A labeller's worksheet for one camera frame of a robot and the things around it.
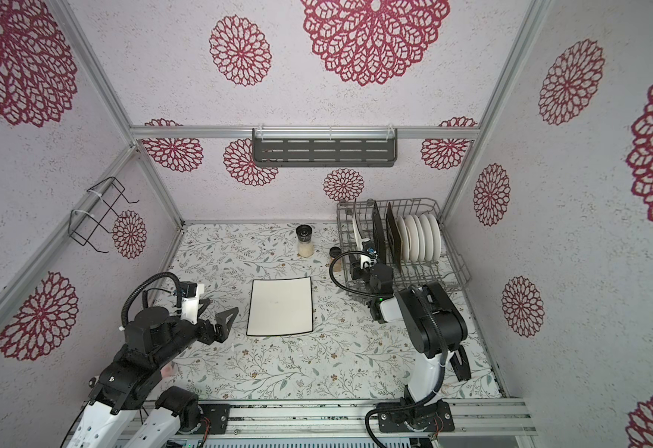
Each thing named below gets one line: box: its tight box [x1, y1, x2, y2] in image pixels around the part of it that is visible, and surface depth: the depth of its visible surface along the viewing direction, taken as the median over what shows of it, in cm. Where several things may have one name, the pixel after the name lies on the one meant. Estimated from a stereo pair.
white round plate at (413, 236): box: [404, 214, 419, 263], surface depth 99 cm
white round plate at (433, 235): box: [425, 213, 442, 262], surface depth 98 cm
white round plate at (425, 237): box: [418, 212, 434, 263], surface depth 98 cm
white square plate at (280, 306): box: [246, 276, 314, 336], surface depth 100 cm
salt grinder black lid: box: [295, 224, 313, 243], surface depth 105 cm
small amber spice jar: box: [329, 246, 343, 272], surface depth 101 cm
